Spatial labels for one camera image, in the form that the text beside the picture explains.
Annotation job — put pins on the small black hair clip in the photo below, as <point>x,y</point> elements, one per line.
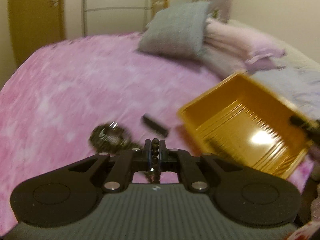
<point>155,126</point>

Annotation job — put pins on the grey checked pillow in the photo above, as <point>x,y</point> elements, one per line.
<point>175,30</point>

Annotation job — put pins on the dark round hair clip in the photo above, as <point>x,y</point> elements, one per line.
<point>100,140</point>

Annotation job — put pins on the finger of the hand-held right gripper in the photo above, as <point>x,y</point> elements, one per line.
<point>301,122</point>

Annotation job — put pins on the yellow plastic tray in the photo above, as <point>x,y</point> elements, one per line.
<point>225,120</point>

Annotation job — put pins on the brown wooden door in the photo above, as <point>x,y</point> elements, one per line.
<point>35,17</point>

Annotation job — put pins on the pink floral blanket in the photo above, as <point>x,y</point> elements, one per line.
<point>62,92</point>

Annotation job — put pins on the striped duvet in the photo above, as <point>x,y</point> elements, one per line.
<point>287,85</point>

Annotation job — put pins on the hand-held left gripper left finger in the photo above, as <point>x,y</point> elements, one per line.
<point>148,152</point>

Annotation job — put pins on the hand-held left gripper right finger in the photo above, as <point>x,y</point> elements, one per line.
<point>163,152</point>

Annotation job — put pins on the beige house-shaped ornament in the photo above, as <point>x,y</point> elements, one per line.
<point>160,2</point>

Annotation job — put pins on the white wardrobe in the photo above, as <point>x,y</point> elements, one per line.
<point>117,5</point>

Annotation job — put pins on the pink pillow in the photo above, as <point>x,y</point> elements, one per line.
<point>232,35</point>
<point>225,60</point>

